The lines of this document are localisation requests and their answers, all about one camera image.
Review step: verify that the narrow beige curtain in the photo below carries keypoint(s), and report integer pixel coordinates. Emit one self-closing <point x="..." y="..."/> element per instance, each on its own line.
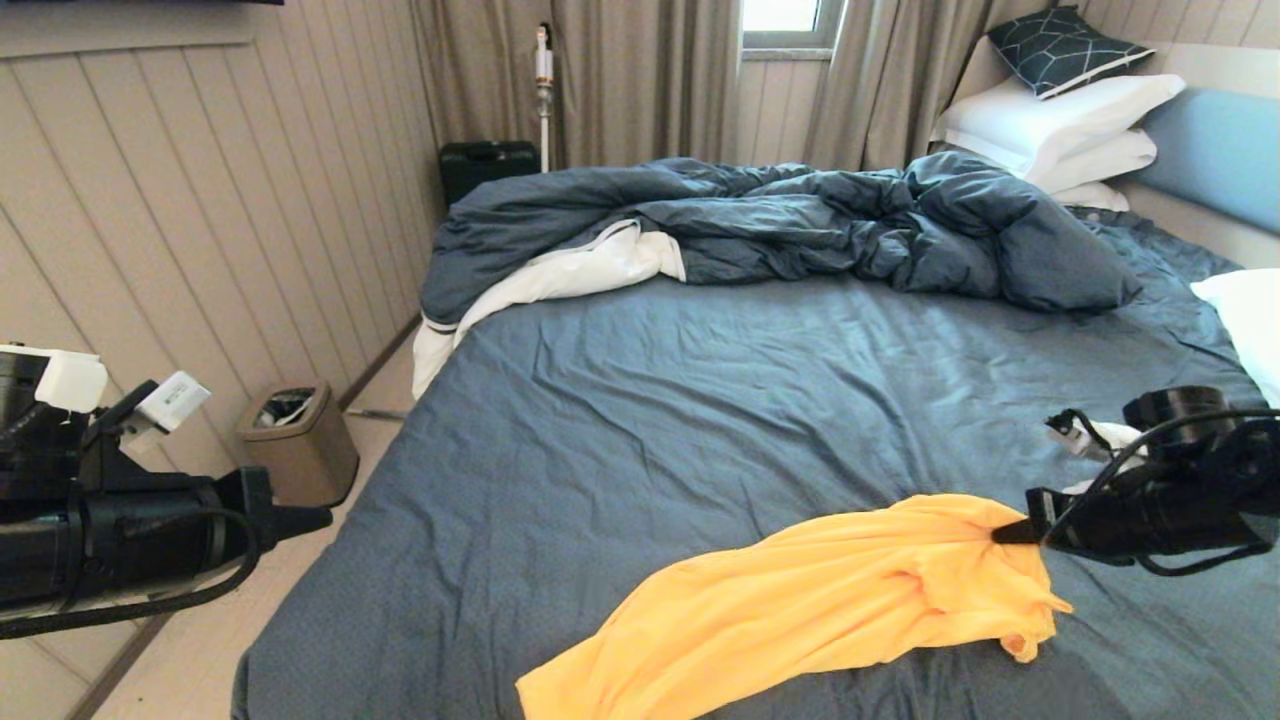
<point x="880" y="80"/>

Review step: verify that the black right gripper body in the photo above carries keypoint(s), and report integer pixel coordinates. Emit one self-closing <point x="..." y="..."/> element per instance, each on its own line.
<point x="1150" y="520"/>

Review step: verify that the dark green hard case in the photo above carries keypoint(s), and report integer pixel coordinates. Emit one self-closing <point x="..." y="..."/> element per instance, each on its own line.
<point x="485" y="168"/>

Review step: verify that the light blue headboard pad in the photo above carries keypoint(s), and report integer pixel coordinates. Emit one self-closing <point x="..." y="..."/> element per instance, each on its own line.
<point x="1220" y="157"/>

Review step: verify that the dark blue bed sheet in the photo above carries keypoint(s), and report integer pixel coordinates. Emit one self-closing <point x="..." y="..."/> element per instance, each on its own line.
<point x="700" y="340"/>

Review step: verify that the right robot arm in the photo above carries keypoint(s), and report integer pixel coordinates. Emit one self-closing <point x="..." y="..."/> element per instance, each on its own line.
<point x="1250" y="470"/>

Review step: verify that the flat white pillow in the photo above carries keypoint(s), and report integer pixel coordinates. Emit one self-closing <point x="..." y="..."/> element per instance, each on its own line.
<point x="1100" y="162"/>

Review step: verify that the white duvet lining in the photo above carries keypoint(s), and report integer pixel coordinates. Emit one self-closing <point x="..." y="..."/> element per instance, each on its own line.
<point x="560" y="278"/>

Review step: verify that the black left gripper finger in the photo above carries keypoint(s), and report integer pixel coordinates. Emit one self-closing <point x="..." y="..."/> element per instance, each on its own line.
<point x="295" y="515"/>
<point x="290" y="530"/>

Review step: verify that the white stick vacuum cleaner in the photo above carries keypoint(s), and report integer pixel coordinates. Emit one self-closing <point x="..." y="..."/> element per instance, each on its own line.
<point x="544" y="88"/>

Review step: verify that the wide beige curtain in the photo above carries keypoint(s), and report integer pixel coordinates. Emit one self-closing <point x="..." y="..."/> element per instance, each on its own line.
<point x="640" y="80"/>

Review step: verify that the dark geometric pattern cushion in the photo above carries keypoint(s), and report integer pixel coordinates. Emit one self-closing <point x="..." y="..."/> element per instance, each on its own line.
<point x="1065" y="52"/>

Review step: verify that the window with grey frame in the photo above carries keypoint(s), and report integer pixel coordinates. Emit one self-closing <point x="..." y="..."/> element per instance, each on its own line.
<point x="780" y="15"/>

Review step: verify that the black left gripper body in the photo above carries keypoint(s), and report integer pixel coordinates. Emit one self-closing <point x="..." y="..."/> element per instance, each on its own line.
<point x="150" y="540"/>

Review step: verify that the small white pillow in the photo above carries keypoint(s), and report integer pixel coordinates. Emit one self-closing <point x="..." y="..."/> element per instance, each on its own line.
<point x="1092" y="198"/>

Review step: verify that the yellow t-shirt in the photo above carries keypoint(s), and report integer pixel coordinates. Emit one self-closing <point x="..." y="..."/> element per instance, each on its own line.
<point x="800" y="600"/>

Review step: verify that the crumpled dark blue duvet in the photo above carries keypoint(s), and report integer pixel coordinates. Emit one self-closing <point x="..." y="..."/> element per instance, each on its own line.
<point x="800" y="217"/>

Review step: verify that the large white pillow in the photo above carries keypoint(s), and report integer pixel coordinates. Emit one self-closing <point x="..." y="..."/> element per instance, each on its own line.
<point x="1050" y="117"/>

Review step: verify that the beige headboard frame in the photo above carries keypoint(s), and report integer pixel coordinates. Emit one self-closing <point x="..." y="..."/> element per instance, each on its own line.
<point x="1220" y="68"/>

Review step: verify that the brown metal trash bin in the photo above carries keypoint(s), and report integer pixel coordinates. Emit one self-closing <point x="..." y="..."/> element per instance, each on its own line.
<point x="300" y="460"/>

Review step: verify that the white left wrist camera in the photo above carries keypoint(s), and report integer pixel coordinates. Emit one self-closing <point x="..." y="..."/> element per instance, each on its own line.
<point x="170" y="400"/>

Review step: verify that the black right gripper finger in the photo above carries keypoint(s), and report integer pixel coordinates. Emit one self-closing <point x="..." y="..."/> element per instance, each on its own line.
<point x="1022" y="540"/>
<point x="1020" y="530"/>

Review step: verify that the thin metal rod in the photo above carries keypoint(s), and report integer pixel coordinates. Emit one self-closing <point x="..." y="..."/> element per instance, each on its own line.
<point x="375" y="413"/>

